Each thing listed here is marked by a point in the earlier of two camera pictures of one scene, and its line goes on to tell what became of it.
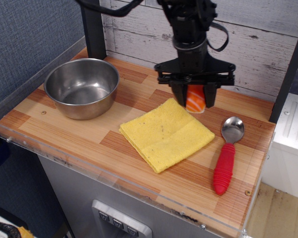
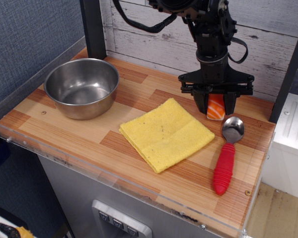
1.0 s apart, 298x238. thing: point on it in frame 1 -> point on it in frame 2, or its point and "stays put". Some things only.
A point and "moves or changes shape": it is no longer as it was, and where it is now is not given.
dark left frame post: x=94 y=33 stays put
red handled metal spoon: x=232 y=129 stays put
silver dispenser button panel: x=111 y=221 stays put
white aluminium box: x=286 y=167 stays put
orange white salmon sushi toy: x=195 y=102 moves or changes shape
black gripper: x=195 y=66 -> x=213 y=78
